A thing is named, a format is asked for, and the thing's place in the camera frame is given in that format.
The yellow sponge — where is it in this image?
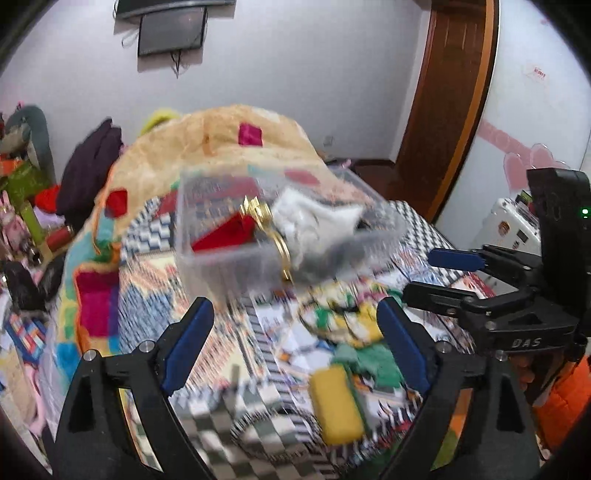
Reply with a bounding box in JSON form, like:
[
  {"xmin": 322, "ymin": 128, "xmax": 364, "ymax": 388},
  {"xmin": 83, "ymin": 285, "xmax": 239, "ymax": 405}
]
[{"xmin": 308, "ymin": 364, "xmax": 366, "ymax": 446}]

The dark purple garment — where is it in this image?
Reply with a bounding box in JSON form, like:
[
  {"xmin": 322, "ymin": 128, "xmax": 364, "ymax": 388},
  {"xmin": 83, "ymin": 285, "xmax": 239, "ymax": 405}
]
[{"xmin": 55, "ymin": 118, "xmax": 124, "ymax": 225}]

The red cylinder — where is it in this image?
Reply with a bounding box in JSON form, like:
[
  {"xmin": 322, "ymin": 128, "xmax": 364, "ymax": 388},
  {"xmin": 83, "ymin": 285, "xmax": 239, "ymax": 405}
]
[{"xmin": 44, "ymin": 227, "xmax": 75, "ymax": 253}]

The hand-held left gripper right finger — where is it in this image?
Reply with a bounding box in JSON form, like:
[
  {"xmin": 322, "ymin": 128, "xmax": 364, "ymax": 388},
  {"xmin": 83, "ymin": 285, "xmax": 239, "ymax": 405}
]
[{"xmin": 376, "ymin": 296, "xmax": 542, "ymax": 480}]

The white appliance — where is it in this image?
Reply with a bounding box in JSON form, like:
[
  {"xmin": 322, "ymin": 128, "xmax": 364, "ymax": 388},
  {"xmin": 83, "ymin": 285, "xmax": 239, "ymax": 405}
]
[{"xmin": 470, "ymin": 196, "xmax": 542, "ymax": 254}]

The grey green plush toy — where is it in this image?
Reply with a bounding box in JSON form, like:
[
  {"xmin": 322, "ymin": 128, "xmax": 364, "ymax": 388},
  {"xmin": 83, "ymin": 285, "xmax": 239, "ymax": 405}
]
[{"xmin": 0, "ymin": 105, "xmax": 56, "ymax": 185}]

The black bag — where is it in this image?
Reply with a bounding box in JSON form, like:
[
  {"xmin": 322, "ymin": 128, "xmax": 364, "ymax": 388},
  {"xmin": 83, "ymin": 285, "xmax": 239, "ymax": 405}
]
[{"xmin": 0, "ymin": 253, "xmax": 66, "ymax": 313}]

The white fluffy cloth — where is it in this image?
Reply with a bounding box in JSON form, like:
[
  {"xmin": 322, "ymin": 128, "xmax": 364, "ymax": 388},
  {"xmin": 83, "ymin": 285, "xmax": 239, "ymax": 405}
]
[{"xmin": 270, "ymin": 186, "xmax": 365, "ymax": 259}]

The clear plastic storage box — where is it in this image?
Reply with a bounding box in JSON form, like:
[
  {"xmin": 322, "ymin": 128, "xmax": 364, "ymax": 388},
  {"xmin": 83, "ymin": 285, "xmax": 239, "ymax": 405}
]
[{"xmin": 174, "ymin": 165, "xmax": 407, "ymax": 301}]

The brown wooden door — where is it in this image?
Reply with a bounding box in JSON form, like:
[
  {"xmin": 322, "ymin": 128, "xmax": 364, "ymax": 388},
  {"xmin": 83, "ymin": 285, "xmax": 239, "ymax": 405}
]
[{"xmin": 352, "ymin": 0, "xmax": 500, "ymax": 223}]

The patterned bed sheet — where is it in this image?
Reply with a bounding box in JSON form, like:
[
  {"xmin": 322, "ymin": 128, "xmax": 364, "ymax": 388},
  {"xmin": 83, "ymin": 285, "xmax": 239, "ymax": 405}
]
[{"xmin": 41, "ymin": 175, "xmax": 490, "ymax": 480}]

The yellow green patterned cloth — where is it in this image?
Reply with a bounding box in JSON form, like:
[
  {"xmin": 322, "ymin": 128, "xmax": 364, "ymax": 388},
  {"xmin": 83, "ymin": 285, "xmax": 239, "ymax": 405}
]
[{"xmin": 298, "ymin": 285, "xmax": 407, "ymax": 348}]

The gold metal ornament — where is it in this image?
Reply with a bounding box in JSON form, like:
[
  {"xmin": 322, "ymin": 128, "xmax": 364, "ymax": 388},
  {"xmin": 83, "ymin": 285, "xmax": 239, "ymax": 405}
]
[{"xmin": 239, "ymin": 196, "xmax": 294, "ymax": 282}]

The pink heart wall decoration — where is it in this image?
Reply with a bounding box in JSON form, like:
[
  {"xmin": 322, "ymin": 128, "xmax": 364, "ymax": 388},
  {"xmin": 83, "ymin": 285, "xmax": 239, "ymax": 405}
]
[{"xmin": 480, "ymin": 119, "xmax": 570, "ymax": 191}]

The green box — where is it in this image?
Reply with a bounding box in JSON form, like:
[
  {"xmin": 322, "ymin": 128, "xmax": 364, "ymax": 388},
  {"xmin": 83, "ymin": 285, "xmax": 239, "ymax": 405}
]
[{"xmin": 0, "ymin": 161, "xmax": 51, "ymax": 208}]

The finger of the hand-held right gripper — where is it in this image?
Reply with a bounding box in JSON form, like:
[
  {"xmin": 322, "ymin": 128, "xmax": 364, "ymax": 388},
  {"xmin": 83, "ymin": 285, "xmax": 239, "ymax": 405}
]
[
  {"xmin": 427, "ymin": 244, "xmax": 542, "ymax": 288},
  {"xmin": 402, "ymin": 281, "xmax": 536, "ymax": 319}
]

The wall-mounted black screen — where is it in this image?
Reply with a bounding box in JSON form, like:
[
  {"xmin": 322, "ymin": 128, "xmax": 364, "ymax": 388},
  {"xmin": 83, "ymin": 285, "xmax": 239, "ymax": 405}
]
[{"xmin": 115, "ymin": 0, "xmax": 237, "ymax": 58}]

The red cloth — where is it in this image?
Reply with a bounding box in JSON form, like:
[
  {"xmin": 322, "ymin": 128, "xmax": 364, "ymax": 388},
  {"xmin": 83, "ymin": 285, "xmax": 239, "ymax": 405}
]
[{"xmin": 191, "ymin": 213, "xmax": 257, "ymax": 253}]

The person's right forearm orange sleeve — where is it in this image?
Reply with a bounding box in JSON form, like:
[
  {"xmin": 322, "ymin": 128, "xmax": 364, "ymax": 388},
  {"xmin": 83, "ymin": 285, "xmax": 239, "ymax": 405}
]
[{"xmin": 531, "ymin": 354, "xmax": 591, "ymax": 453}]

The beige plush blanket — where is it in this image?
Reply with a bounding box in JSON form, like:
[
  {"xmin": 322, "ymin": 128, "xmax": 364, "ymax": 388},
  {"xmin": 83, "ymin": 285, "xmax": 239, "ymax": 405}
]
[{"xmin": 60, "ymin": 104, "xmax": 370, "ymax": 356}]

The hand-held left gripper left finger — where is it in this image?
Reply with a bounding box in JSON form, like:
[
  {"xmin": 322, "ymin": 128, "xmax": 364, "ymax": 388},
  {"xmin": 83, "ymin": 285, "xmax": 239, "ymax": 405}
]
[{"xmin": 51, "ymin": 296, "xmax": 216, "ymax": 480}]

